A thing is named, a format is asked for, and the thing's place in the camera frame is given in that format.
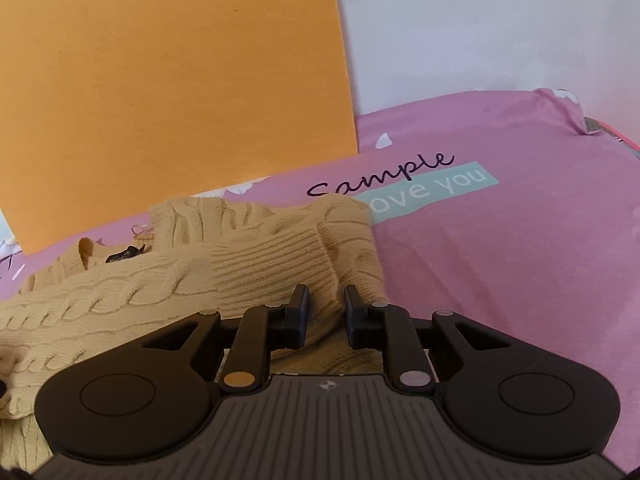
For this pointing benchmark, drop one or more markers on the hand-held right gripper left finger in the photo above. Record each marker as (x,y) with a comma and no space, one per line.
(299,316)

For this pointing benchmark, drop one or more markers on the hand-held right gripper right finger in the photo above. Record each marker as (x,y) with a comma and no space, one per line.
(352,316)

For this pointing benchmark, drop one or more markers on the pink floral bed sheet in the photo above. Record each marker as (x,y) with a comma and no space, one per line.
(500,260)

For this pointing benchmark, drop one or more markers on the orange board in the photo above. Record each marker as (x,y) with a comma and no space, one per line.
(170,95)

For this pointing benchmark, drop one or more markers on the mattress with red edge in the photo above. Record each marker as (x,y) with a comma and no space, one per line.
(612,135)

